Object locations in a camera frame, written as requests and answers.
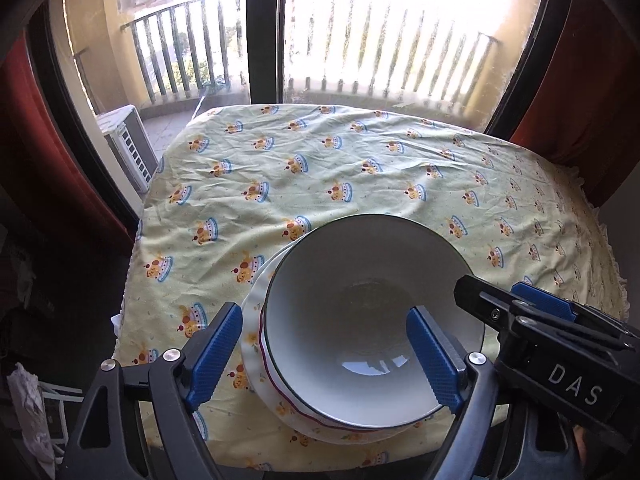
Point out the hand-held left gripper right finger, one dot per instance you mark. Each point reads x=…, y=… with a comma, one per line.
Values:
x=435, y=360

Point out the white air conditioner unit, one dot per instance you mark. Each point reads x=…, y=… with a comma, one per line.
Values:
x=127, y=145

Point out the yellow floral scalloped plate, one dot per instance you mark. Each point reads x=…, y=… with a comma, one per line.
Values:
x=280, y=407

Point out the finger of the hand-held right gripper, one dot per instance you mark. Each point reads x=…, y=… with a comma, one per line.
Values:
x=545, y=300
x=487, y=300

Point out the dark window frame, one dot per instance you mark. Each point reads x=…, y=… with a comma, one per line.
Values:
x=265, y=35

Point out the balcony railing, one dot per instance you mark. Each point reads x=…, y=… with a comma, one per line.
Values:
x=160, y=15

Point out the red curtain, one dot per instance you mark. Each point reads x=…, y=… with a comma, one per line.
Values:
x=585, y=90
x=45, y=150

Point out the white bowl with dark rim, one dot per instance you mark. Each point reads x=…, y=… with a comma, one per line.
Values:
x=360, y=285

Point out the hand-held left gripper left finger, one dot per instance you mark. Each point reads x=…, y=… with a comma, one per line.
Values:
x=215, y=355

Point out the yellow printed tablecloth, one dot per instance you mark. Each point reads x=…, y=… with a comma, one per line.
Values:
x=350, y=170

